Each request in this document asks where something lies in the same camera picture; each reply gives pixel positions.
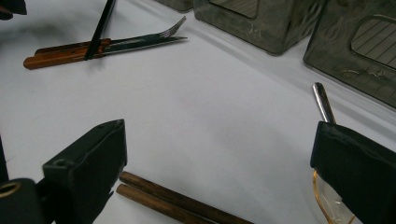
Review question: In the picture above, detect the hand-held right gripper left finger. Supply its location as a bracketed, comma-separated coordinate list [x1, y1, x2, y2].
[42, 119, 128, 224]

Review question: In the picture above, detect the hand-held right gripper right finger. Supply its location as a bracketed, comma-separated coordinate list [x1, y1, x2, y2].
[310, 120, 396, 224]

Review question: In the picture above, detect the wooden-handled steel knife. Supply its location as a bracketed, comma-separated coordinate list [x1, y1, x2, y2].
[22, 36, 188, 70]

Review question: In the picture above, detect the metal spoon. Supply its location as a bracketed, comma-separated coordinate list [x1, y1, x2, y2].
[312, 81, 337, 125]

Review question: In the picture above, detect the brown wooden chopstick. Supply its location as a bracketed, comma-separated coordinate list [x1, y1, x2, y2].
[116, 183, 216, 224]
[119, 171, 255, 224]

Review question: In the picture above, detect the black chopstick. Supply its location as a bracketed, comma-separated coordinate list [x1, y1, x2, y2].
[88, 0, 118, 60]
[83, 0, 114, 62]

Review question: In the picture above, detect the wooden-handled steel fork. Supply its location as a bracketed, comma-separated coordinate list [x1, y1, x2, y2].
[34, 16, 187, 57]

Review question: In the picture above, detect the translucent grey plastic bin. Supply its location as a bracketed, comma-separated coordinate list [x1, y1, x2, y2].
[192, 0, 327, 56]
[153, 0, 194, 13]
[303, 0, 396, 110]

